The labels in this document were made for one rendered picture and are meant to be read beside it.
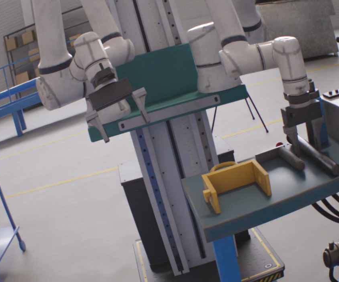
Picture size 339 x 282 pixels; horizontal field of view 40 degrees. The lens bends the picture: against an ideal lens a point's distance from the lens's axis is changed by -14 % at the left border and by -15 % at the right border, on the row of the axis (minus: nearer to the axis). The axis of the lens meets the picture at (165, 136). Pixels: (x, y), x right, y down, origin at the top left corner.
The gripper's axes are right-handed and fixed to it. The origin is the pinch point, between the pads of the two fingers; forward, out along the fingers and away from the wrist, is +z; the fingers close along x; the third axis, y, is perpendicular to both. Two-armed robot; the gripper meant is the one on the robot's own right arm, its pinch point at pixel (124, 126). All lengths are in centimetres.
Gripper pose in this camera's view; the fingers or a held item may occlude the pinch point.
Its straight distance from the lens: 157.6
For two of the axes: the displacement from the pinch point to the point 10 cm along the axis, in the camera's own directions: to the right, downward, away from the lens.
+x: -8.9, 4.1, -1.9
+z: 4.4, 8.9, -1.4
